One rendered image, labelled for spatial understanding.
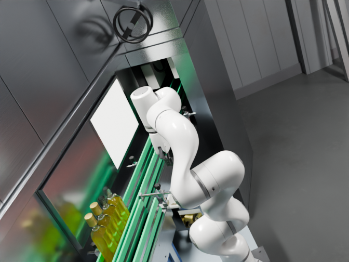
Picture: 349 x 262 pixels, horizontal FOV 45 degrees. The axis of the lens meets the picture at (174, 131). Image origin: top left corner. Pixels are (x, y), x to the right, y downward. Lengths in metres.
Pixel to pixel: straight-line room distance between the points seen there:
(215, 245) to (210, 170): 0.43
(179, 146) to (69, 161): 0.74
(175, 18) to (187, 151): 1.30
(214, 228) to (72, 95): 0.90
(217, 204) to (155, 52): 1.35
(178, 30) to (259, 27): 2.19
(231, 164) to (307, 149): 2.53
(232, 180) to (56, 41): 1.10
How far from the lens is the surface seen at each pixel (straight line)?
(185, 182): 1.19
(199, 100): 2.60
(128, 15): 2.45
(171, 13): 2.38
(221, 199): 1.33
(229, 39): 4.44
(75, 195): 1.84
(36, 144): 1.73
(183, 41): 2.43
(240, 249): 1.67
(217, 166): 1.22
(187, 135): 1.20
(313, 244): 3.02
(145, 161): 2.26
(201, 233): 1.55
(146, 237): 1.81
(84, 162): 1.92
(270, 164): 3.67
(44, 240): 1.73
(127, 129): 2.33
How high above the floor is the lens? 2.30
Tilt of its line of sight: 30 degrees down
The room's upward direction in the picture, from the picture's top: 23 degrees counter-clockwise
